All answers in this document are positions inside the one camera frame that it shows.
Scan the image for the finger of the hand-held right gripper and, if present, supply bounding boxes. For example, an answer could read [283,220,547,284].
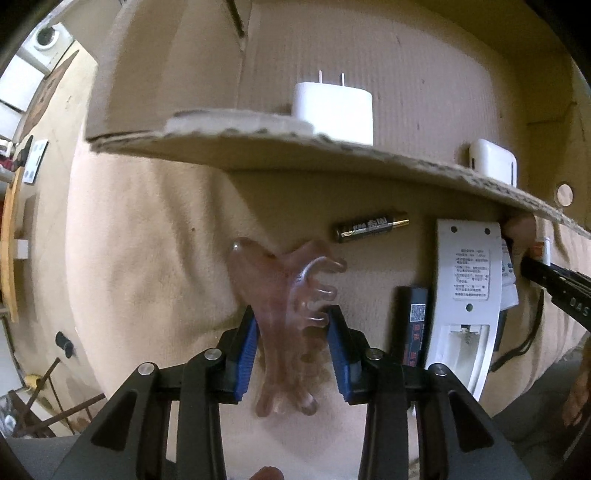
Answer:
[521,256,591,333]

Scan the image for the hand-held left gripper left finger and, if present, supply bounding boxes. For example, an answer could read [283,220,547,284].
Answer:
[51,305,259,480]

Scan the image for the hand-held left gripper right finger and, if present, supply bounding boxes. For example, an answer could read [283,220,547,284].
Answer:
[325,305,532,480]

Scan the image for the pink translucent massage comb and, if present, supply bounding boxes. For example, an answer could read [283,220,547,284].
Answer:
[228,237,348,418]

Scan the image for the cardboard box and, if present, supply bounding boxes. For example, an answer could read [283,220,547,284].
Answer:
[85,0,591,241]

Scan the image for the person's right hand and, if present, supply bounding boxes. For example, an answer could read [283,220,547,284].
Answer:
[561,348,591,430]

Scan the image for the black rectangular battery pack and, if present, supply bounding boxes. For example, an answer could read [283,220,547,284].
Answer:
[390,286,430,370]

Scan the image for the white remote control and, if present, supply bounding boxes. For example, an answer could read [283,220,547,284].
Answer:
[422,219,504,402]

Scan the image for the black and gold battery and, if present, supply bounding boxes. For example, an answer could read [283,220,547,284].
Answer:
[333,211,410,244]

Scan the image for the beige blanket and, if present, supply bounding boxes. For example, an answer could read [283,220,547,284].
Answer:
[67,134,591,480]

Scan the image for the white earbuds case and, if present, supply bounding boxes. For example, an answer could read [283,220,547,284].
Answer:
[468,138,518,188]

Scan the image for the dark thin rods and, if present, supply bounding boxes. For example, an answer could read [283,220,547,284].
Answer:
[25,359,108,437]

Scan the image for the person's grey trousers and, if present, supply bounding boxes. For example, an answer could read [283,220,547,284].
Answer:
[7,360,591,480]

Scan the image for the white charger plug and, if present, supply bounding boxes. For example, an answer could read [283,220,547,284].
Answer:
[290,70,374,146]

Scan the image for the yellow wooden rack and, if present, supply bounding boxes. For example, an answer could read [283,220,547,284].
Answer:
[0,171,38,324]

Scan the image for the white floor scale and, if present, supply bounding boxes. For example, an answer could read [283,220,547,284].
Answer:
[23,138,49,185]

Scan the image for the brown patterned rug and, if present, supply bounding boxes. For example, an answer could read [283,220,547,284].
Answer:
[23,51,80,134]

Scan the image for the white cabinet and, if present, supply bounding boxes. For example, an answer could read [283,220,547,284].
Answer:
[0,51,47,112]

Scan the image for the white washing machine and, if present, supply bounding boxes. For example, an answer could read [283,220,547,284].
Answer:
[28,22,64,54]

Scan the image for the black wrist strap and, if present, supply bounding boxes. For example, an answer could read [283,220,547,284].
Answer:
[489,291,546,374]

